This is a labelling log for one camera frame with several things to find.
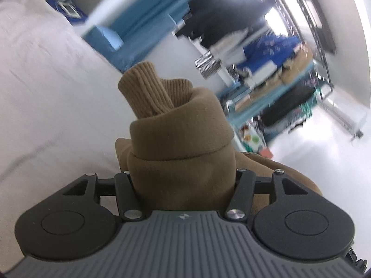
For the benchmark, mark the blue hanging garment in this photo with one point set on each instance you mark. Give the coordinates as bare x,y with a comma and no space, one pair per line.
269,48

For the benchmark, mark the white textured bed sheet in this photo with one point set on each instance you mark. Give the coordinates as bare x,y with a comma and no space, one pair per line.
61,111

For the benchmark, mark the striped sleeve cuff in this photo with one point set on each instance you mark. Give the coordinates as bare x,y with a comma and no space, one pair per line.
207,64

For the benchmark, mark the black hanging jacket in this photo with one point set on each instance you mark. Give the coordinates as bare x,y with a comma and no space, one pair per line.
212,20

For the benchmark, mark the black clothes rack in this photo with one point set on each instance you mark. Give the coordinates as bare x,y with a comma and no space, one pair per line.
305,19

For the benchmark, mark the brown hooded sweatshirt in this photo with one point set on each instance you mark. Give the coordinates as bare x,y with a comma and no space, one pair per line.
180,154

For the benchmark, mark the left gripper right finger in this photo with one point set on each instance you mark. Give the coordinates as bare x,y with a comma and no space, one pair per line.
240,205

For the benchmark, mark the blue nightstand tray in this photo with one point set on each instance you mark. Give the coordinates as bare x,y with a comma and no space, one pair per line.
72,21

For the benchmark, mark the white tablet device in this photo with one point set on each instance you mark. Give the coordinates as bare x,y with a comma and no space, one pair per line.
69,9

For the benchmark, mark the blue covered chair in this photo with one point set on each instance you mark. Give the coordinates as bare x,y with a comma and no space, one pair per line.
105,41

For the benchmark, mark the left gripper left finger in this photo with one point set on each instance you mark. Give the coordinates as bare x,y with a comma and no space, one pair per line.
128,205

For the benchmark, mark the blue curtain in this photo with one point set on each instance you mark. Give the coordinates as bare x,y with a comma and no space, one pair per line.
142,26

